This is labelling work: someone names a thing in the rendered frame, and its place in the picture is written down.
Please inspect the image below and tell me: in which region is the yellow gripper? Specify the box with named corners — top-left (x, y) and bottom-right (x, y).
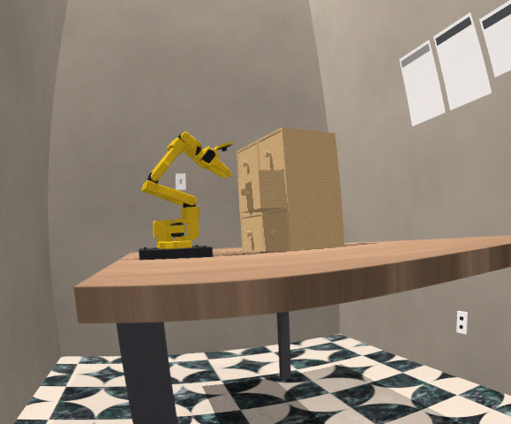
top-left (194, 142), bottom-right (232, 178)

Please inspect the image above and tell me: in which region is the tan wooden chest of drawers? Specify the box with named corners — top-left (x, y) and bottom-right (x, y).
top-left (237, 127), bottom-right (344, 252)

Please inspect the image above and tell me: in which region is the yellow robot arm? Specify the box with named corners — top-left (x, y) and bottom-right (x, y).
top-left (142, 132), bottom-right (201, 249)

